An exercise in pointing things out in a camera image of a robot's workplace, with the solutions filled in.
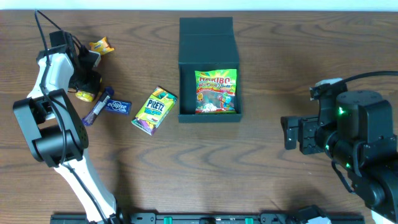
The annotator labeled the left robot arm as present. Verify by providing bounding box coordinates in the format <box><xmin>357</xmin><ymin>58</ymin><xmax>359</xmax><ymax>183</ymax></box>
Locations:
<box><xmin>12</xmin><ymin>30</ymin><xmax>123</xmax><ymax>223</ymax></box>

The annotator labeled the yellow green Pretz box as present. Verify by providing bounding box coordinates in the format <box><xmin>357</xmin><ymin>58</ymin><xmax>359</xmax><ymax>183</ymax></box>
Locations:
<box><xmin>131</xmin><ymin>86</ymin><xmax>178</xmax><ymax>136</ymax></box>

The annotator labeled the yellow Mentos gum bottle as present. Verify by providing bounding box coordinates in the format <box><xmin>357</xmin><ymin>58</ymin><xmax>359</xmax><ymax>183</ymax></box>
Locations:
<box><xmin>75</xmin><ymin>90</ymin><xmax>96</xmax><ymax>102</ymax></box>

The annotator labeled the blue Eclipse mints tin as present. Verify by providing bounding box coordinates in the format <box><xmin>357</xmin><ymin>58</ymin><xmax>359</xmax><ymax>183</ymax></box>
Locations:
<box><xmin>104</xmin><ymin>100</ymin><xmax>132</xmax><ymax>115</ymax></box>

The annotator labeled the green Haribo gummy bag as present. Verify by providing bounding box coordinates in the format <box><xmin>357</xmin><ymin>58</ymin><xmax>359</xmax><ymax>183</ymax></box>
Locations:
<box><xmin>195</xmin><ymin>69</ymin><xmax>238</xmax><ymax>114</ymax></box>

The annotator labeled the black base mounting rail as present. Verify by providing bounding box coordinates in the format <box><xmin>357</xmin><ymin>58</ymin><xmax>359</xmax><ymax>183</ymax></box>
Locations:
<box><xmin>50</xmin><ymin>212</ymin><xmax>365</xmax><ymax>224</ymax></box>

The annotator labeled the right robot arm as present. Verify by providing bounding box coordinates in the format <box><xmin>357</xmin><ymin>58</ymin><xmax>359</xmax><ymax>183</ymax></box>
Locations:
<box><xmin>280</xmin><ymin>90</ymin><xmax>397</xmax><ymax>223</ymax></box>

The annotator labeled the black gift box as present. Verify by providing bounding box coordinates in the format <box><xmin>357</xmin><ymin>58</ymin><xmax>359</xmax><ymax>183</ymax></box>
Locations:
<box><xmin>178</xmin><ymin>17</ymin><xmax>243</xmax><ymax>123</ymax></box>

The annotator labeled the small orange candy packet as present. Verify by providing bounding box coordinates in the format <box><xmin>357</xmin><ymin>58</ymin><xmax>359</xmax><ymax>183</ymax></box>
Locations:
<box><xmin>89</xmin><ymin>37</ymin><xmax>114</xmax><ymax>55</ymax></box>

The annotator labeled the dark blue snack bar wrapper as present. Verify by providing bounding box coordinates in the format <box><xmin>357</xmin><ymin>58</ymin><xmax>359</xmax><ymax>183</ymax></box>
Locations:
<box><xmin>82</xmin><ymin>86</ymin><xmax>114</xmax><ymax>126</ymax></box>

